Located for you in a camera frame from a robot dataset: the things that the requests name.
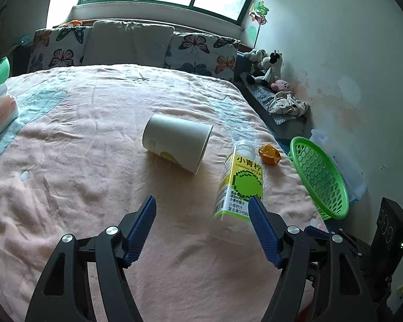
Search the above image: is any green plastic basket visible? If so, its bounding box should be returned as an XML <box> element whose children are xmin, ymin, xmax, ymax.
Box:
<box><xmin>288</xmin><ymin>137</ymin><xmax>350</xmax><ymax>220</ymax></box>

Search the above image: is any clear plastic storage box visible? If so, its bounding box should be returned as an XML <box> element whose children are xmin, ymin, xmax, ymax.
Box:
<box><xmin>309</xmin><ymin>129</ymin><xmax>367</xmax><ymax>204</ymax></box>

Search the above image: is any yellow green drink bottle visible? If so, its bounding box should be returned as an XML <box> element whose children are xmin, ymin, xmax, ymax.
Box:
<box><xmin>212</xmin><ymin>140</ymin><xmax>263</xmax><ymax>221</ymax></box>

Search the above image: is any orange peel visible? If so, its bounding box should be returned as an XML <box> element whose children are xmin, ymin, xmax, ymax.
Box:
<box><xmin>258</xmin><ymin>144</ymin><xmax>281</xmax><ymax>166</ymax></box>

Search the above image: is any pink quilt on bed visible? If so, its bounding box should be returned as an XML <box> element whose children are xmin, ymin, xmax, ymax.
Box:
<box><xmin>0</xmin><ymin>63</ymin><xmax>327</xmax><ymax>322</ymax></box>

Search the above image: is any crumpled beige cloth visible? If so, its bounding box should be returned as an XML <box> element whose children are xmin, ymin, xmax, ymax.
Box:
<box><xmin>268</xmin><ymin>92</ymin><xmax>309</xmax><ymax>117</ymax></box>

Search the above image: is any white paper cup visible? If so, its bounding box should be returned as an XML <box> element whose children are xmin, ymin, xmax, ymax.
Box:
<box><xmin>142</xmin><ymin>114</ymin><xmax>213</xmax><ymax>174</ymax></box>

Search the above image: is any pink pig plush toy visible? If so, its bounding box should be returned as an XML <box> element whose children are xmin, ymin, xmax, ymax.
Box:
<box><xmin>270</xmin><ymin>79</ymin><xmax>290</xmax><ymax>92</ymax></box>

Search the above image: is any cow plush toy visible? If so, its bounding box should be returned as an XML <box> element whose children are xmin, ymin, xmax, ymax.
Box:
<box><xmin>246</xmin><ymin>50</ymin><xmax>283</xmax><ymax>87</ymax></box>

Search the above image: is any white plush toy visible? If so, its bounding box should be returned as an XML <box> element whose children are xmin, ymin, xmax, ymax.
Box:
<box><xmin>244</xmin><ymin>49</ymin><xmax>266</xmax><ymax>74</ymax></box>

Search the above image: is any butterfly cushion right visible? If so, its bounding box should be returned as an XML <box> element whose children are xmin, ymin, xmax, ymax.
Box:
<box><xmin>164</xmin><ymin>32</ymin><xmax>240</xmax><ymax>82</ymax></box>

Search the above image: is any butterfly cushion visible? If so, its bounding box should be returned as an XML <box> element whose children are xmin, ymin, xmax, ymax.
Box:
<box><xmin>164</xmin><ymin>32</ymin><xmax>240</xmax><ymax>82</ymax></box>
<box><xmin>27</xmin><ymin>26</ymin><xmax>92</xmax><ymax>73</ymax></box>

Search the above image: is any colourful pinwheel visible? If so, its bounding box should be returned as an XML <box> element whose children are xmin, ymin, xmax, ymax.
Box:
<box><xmin>248</xmin><ymin>0</ymin><xmax>269</xmax><ymax>47</ymax></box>

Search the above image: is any butterfly cushion left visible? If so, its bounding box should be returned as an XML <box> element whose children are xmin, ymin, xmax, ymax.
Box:
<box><xmin>27</xmin><ymin>26</ymin><xmax>92</xmax><ymax>73</ymax></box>

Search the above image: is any white plain cushion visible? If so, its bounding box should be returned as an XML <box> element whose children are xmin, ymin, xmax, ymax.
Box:
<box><xmin>83</xmin><ymin>20</ymin><xmax>175</xmax><ymax>68</ymax></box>

